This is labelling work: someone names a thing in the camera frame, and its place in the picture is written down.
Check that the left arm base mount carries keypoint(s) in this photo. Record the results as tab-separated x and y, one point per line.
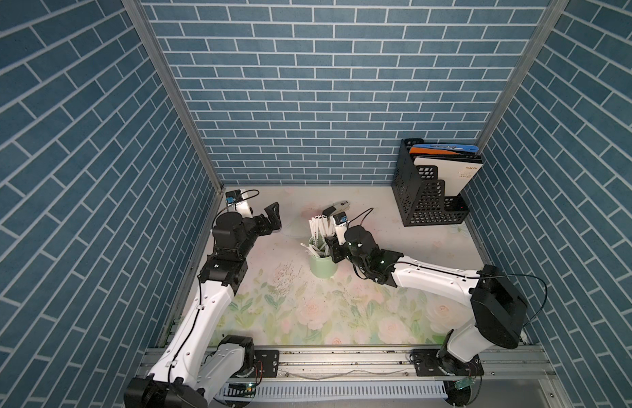
266	364

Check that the blue folder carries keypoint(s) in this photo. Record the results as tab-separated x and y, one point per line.
467	149

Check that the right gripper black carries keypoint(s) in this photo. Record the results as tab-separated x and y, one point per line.
335	247

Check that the wrapped straws in cup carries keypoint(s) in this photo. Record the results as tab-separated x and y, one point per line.
321	228

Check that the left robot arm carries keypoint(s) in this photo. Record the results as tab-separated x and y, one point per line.
185	376

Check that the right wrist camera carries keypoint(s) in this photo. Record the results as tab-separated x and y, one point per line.
341	226

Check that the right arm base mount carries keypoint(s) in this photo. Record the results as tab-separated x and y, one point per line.
434	363

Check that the green cylindrical cup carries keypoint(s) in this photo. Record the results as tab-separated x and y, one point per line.
320	262

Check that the black mesh file holder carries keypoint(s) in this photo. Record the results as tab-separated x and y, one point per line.
420	194

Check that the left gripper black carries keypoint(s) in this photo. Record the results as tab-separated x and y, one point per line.
273	222

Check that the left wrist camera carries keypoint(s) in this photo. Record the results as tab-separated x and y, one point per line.
237	201

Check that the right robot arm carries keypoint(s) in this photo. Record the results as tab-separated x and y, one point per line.
498	307

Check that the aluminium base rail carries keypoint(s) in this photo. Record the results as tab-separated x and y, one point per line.
390	363

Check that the white vented cable duct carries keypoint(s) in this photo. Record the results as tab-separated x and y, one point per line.
335	391

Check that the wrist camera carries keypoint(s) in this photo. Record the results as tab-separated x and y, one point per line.
237	201
341	226

